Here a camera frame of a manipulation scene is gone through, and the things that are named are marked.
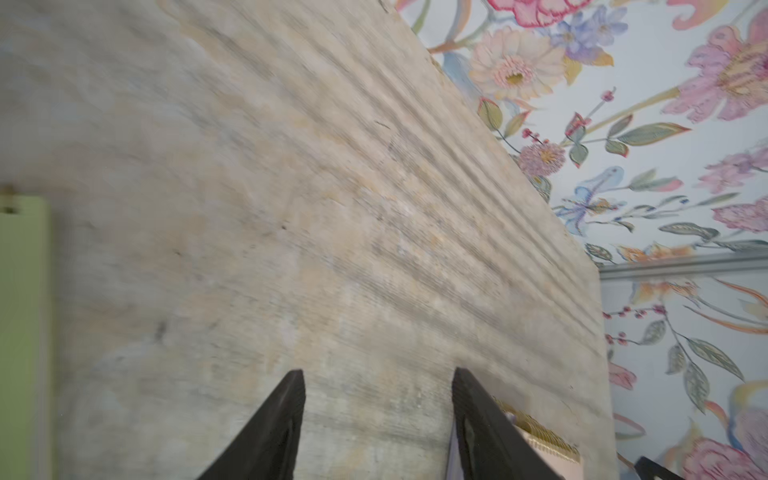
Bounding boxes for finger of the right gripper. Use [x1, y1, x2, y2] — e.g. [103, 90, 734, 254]
[634, 457, 683, 480]

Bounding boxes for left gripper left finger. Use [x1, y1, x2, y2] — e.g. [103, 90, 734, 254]
[200, 369, 306, 480]

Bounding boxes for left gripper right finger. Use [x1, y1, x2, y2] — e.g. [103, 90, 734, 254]
[452, 368, 559, 480]

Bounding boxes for purple calendar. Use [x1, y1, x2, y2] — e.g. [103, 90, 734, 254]
[444, 437, 463, 480]

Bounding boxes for peach pink calendar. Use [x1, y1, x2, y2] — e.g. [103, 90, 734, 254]
[496, 400, 585, 480]

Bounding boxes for lime green calendar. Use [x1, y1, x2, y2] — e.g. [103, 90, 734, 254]
[1, 193, 54, 479]

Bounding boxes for right aluminium corner post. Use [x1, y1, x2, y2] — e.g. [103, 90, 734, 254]
[598, 250, 767, 282]

